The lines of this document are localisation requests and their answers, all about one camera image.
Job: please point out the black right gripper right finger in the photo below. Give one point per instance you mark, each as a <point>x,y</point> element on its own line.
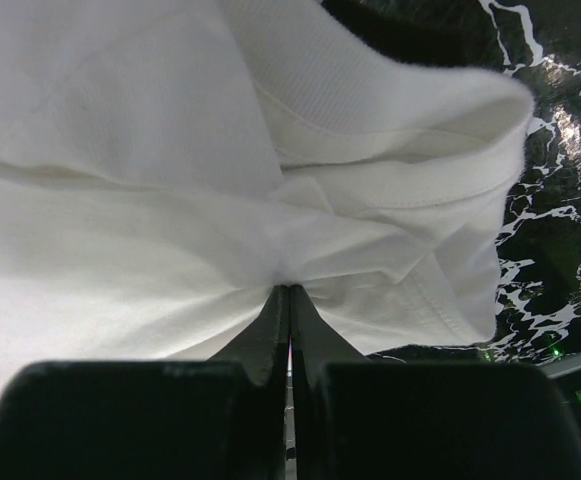
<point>357,418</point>

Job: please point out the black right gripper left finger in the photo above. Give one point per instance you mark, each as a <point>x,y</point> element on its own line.
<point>222,418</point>

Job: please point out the white printed t-shirt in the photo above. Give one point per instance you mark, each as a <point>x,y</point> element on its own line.
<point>165,164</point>

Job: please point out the black marble pattern mat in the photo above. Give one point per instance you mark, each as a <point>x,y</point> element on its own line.
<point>539,43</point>

